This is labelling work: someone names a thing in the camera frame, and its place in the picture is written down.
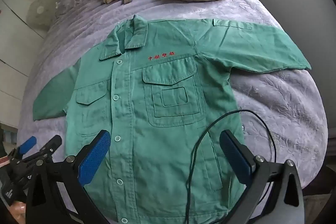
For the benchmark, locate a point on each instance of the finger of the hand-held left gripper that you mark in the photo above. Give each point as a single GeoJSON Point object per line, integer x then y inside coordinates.
{"type": "Point", "coordinates": [50, 145]}
{"type": "Point", "coordinates": [27, 144]}

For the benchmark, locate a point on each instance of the white cabinet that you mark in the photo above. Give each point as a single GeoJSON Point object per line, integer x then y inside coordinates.
{"type": "Point", "coordinates": [15, 56]}

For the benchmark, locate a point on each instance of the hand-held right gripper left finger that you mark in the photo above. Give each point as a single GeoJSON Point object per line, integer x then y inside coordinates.
{"type": "Point", "coordinates": [95, 158]}

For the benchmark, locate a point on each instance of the green work jacket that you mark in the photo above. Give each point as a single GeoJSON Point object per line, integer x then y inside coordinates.
{"type": "Point", "coordinates": [157, 161]}

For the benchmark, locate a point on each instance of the cluttered shelf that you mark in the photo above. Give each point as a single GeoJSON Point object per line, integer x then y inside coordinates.
{"type": "Point", "coordinates": [8, 134]}

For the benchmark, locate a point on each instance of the white electric fan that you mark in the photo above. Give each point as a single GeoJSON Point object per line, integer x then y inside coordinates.
{"type": "Point", "coordinates": [39, 12]}

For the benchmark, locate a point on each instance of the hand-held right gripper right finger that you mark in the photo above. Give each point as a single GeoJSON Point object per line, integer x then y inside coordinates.
{"type": "Point", "coordinates": [235, 158]}

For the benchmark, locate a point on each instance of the person's left hand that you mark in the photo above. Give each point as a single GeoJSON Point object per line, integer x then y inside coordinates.
{"type": "Point", "coordinates": [18, 214]}

